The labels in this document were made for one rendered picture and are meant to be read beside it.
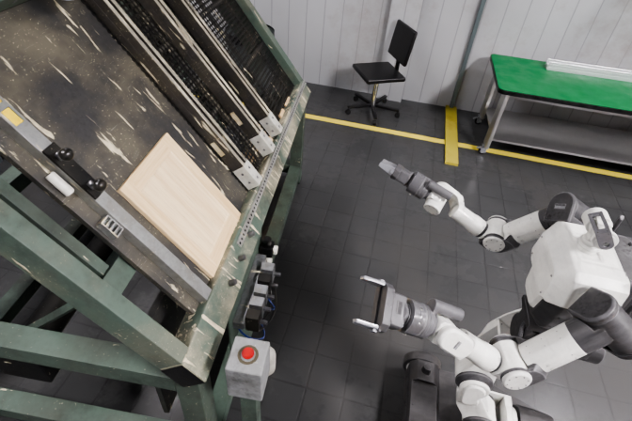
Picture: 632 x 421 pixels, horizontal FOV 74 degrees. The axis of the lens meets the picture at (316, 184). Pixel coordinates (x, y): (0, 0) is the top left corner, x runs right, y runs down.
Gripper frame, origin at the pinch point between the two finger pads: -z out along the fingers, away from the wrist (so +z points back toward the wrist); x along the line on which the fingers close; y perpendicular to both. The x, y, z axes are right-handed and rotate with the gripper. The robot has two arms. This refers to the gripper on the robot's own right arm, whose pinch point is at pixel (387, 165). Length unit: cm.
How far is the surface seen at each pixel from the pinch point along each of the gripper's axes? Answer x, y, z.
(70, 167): 65, 42, -78
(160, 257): 47, 61, -47
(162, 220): 38, 55, -57
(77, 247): 65, 63, -65
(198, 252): 27, 63, -43
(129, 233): 54, 56, -58
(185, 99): 4, 20, -88
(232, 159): -13, 37, -63
